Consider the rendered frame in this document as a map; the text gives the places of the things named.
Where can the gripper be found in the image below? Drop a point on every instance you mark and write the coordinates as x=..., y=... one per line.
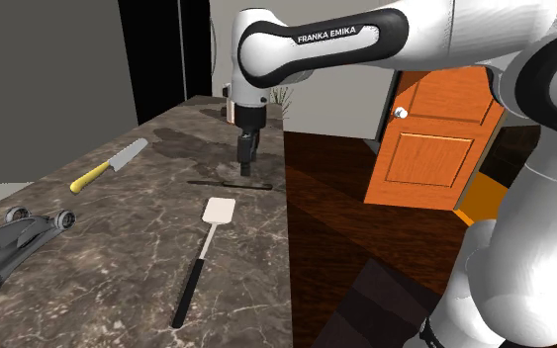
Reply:
x=250, y=118

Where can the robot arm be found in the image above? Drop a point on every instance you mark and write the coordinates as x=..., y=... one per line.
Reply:
x=500, y=270

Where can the dry twig plant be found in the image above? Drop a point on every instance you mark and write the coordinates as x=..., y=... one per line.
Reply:
x=285, y=102

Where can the black knife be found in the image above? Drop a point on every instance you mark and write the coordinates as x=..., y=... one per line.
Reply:
x=239, y=185

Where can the tall black cabinet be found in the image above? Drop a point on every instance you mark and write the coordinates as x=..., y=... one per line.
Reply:
x=157, y=58

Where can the orange panelled door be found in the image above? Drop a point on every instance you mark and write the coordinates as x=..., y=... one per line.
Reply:
x=432, y=159

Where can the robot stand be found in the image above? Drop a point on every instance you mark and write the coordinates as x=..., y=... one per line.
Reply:
x=379, y=308

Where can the grey toy car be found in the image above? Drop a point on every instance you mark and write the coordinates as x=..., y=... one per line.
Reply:
x=8, y=248

